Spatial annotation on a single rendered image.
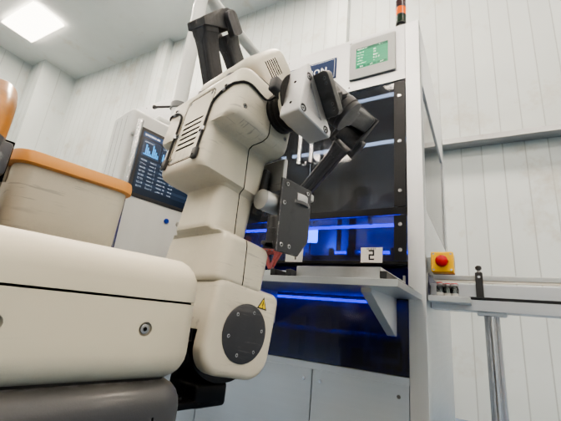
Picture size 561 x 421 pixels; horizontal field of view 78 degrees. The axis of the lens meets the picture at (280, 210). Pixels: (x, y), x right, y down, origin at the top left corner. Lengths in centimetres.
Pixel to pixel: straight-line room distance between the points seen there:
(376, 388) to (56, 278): 119
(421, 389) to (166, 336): 107
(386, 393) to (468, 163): 342
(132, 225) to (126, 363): 117
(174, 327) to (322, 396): 111
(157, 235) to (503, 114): 403
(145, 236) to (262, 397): 81
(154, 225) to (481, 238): 339
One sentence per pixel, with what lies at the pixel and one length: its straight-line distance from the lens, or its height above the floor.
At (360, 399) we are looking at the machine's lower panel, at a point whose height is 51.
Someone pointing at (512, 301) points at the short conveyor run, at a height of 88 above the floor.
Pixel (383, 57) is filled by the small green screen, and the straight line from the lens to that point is 179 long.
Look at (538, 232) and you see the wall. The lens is 422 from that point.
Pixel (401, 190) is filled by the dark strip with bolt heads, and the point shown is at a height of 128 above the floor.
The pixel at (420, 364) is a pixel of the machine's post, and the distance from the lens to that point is 134.
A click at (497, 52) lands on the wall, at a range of 520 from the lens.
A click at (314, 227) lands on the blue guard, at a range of 151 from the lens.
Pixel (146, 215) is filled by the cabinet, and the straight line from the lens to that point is 155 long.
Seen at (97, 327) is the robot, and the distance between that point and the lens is 36.
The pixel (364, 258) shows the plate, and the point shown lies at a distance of 140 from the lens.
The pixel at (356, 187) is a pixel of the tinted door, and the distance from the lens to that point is 151.
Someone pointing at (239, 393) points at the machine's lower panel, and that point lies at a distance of 164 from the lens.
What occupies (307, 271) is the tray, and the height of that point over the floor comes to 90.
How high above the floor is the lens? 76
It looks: 17 degrees up
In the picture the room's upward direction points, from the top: 6 degrees clockwise
